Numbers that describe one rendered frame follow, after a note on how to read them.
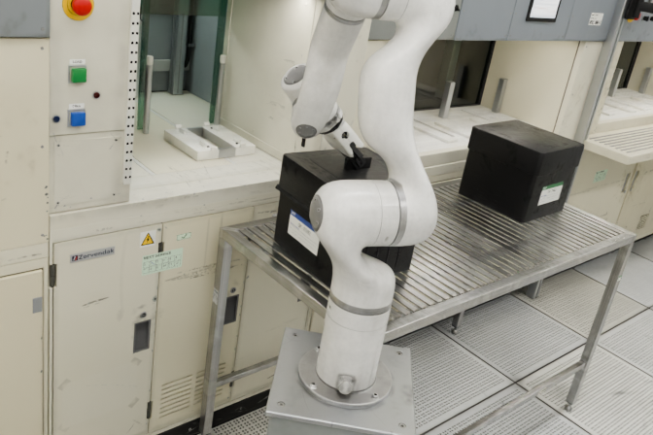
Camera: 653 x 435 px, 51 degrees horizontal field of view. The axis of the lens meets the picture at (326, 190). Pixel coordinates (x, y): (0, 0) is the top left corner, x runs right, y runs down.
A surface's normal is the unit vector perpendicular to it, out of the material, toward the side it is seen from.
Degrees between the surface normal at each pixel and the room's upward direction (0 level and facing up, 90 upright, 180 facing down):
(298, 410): 0
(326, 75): 72
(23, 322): 90
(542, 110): 90
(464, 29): 90
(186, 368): 90
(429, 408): 0
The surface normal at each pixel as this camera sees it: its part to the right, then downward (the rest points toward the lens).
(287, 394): 0.15, -0.92
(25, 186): 0.64, 0.38
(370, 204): 0.33, -0.33
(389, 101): 0.03, 0.14
